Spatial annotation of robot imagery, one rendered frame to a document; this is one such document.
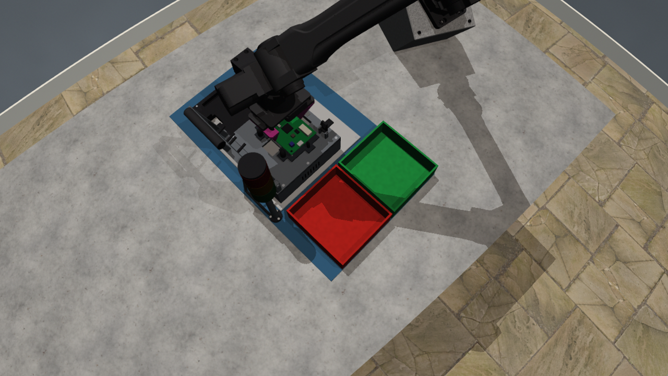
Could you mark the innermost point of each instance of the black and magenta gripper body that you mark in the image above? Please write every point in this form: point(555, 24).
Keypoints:
point(279, 109)

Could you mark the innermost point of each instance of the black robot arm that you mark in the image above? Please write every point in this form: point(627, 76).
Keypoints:
point(281, 62)

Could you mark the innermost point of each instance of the red bin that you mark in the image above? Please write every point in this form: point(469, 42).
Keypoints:
point(339, 215)

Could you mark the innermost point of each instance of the green circuit board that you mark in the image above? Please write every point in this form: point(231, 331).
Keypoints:
point(293, 135)

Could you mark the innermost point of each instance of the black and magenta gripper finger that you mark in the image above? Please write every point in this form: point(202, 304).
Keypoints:
point(272, 134)
point(303, 112)

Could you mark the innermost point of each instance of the green open-top bin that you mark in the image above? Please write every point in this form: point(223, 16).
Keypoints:
point(388, 166)

